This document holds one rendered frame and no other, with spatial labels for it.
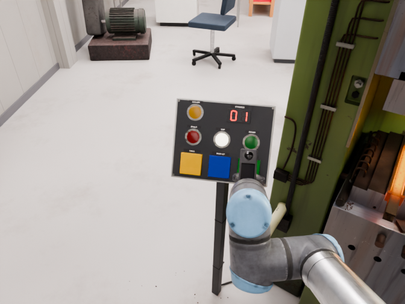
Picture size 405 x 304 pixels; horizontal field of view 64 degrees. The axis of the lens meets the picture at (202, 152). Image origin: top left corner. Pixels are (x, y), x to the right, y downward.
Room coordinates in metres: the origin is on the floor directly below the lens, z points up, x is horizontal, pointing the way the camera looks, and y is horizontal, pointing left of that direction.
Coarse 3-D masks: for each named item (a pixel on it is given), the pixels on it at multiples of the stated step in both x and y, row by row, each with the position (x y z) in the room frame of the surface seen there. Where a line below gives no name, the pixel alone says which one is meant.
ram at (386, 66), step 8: (400, 0) 0.84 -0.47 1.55; (400, 8) 0.84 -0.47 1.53; (400, 16) 0.84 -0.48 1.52; (392, 24) 0.84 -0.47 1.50; (400, 24) 0.83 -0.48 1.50; (392, 32) 0.84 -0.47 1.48; (400, 32) 0.83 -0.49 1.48; (392, 40) 0.84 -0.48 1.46; (400, 40) 0.83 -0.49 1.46; (384, 48) 0.84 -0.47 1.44; (392, 48) 0.83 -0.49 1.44; (400, 48) 0.82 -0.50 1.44; (384, 56) 0.84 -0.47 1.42; (392, 56) 0.83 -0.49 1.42; (400, 56) 0.82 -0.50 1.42; (384, 64) 0.84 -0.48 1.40; (392, 64) 0.82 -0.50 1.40; (400, 64) 0.82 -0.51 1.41; (376, 72) 0.84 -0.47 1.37; (384, 72) 0.83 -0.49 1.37; (392, 72) 0.82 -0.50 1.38; (400, 72) 0.81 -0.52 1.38
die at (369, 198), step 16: (384, 144) 1.06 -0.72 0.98; (400, 144) 1.05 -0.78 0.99; (368, 160) 0.95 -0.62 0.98; (384, 160) 0.94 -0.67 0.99; (368, 176) 0.86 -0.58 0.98; (384, 176) 0.85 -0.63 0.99; (352, 192) 0.81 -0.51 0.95; (368, 192) 0.79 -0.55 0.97; (384, 192) 0.77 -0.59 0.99; (384, 208) 0.75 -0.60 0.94; (400, 208) 0.73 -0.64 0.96
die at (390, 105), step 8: (400, 80) 0.81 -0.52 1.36; (392, 88) 0.81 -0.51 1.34; (400, 88) 0.80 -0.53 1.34; (392, 96) 0.81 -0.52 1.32; (400, 96) 0.80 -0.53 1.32; (384, 104) 0.82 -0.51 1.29; (392, 104) 0.81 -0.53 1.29; (400, 104) 0.80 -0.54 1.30; (392, 112) 0.80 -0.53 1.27; (400, 112) 0.79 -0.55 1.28
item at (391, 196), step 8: (400, 160) 0.92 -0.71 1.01; (400, 168) 0.87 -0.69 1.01; (400, 176) 0.83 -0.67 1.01; (392, 184) 0.82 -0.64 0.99; (400, 184) 0.79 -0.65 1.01; (392, 192) 0.75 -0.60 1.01; (400, 192) 0.75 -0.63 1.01; (392, 200) 0.72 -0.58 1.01; (400, 200) 0.73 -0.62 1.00; (392, 208) 0.68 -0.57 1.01; (384, 216) 0.67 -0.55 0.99; (392, 216) 0.66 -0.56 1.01
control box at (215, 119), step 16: (176, 112) 0.99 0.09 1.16; (208, 112) 0.98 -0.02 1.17; (224, 112) 0.97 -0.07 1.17; (240, 112) 0.96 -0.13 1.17; (256, 112) 0.96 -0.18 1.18; (272, 112) 0.95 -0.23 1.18; (176, 128) 0.96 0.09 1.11; (192, 128) 0.95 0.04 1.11; (208, 128) 0.95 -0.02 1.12; (224, 128) 0.94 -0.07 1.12; (240, 128) 0.94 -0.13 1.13; (256, 128) 0.93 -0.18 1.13; (272, 128) 0.93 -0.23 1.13; (176, 144) 0.93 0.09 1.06; (192, 144) 0.92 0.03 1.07; (208, 144) 0.92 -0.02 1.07; (240, 144) 0.91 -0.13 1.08; (176, 160) 0.90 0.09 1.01; (208, 160) 0.89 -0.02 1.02; (176, 176) 0.87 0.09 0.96; (192, 176) 0.87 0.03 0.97
